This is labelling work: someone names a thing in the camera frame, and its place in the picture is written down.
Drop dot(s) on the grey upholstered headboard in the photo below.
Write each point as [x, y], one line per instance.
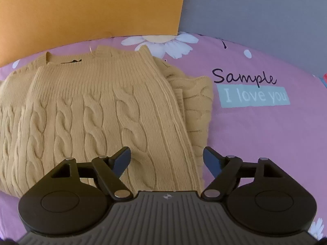
[291, 30]

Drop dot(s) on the beige cable-knit sweater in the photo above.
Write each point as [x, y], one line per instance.
[90, 105]

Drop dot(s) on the orange headboard panel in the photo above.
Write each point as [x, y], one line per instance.
[32, 26]

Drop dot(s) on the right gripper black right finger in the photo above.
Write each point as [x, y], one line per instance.
[260, 196]

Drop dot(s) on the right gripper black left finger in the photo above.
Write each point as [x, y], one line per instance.
[73, 197]

